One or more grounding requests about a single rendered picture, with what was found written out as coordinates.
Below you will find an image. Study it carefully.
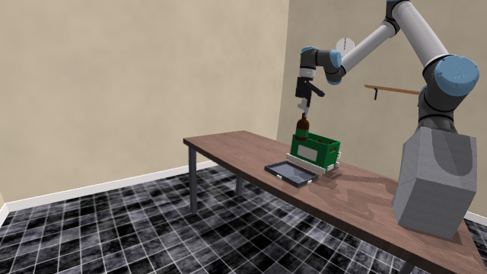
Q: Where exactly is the green bottle crate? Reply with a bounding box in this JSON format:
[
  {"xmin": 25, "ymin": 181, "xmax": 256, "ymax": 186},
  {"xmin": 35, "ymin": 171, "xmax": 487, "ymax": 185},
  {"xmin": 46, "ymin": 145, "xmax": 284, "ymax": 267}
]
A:
[{"xmin": 290, "ymin": 132, "xmax": 338, "ymax": 169}]

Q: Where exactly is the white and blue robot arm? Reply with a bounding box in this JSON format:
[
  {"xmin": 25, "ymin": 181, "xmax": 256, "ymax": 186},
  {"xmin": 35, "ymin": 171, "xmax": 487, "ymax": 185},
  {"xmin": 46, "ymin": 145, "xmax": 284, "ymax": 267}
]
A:
[{"xmin": 299, "ymin": 0, "xmax": 479, "ymax": 134}]

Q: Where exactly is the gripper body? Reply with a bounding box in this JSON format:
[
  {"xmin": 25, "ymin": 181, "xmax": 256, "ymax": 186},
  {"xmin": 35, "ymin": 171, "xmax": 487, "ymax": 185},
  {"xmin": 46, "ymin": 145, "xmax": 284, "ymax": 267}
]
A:
[{"xmin": 295, "ymin": 77, "xmax": 313, "ymax": 98}]

